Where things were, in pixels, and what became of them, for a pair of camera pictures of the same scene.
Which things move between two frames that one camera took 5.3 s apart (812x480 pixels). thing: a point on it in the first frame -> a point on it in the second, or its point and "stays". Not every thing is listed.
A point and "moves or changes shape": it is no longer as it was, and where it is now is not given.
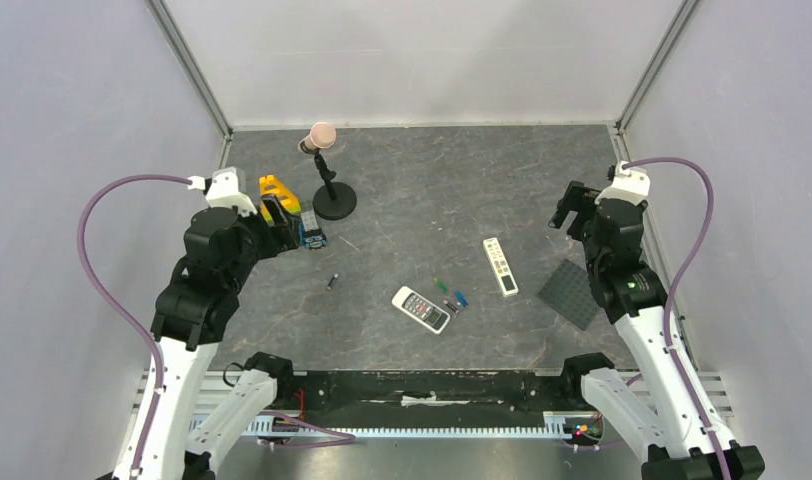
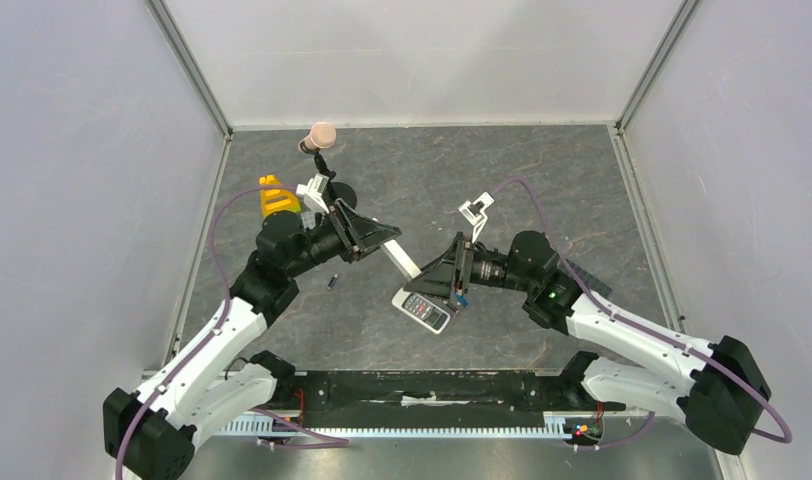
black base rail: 431,398 stays
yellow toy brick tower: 269,185 stays
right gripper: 575,212 -> 459,268
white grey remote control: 421,309 stays
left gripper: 285,233 -> 356,233
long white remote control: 504,276 moves or changes shape
